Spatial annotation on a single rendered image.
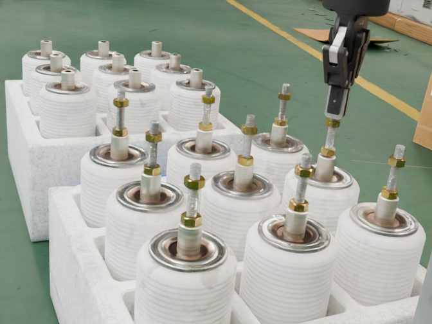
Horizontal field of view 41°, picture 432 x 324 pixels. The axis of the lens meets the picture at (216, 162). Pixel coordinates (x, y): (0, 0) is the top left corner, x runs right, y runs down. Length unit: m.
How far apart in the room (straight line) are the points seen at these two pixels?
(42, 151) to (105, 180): 0.28
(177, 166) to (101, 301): 0.24
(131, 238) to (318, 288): 0.20
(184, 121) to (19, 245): 0.36
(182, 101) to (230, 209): 0.44
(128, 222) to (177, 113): 0.49
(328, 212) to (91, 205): 0.30
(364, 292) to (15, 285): 0.53
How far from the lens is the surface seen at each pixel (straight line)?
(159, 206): 0.63
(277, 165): 0.81
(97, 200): 0.74
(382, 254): 0.65
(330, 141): 0.74
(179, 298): 0.53
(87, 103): 1.01
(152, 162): 0.63
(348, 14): 0.67
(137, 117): 1.04
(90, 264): 0.67
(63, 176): 1.01
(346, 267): 0.67
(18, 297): 0.93
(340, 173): 0.78
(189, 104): 1.07
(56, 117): 1.01
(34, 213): 1.03
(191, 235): 0.54
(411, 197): 1.41
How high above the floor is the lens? 0.54
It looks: 23 degrees down
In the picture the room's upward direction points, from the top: 6 degrees clockwise
